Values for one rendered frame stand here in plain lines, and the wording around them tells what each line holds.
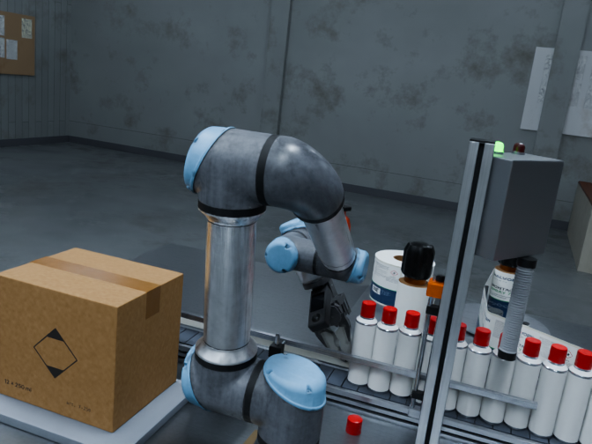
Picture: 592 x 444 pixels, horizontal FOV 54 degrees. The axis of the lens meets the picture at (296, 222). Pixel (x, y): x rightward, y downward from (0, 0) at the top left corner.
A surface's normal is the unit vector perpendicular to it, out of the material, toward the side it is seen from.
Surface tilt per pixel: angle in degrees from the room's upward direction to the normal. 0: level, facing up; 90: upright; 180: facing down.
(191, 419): 0
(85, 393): 90
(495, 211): 90
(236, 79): 90
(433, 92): 90
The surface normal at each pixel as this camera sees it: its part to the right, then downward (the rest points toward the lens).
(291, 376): 0.23, -0.93
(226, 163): -0.31, 0.04
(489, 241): -0.81, 0.05
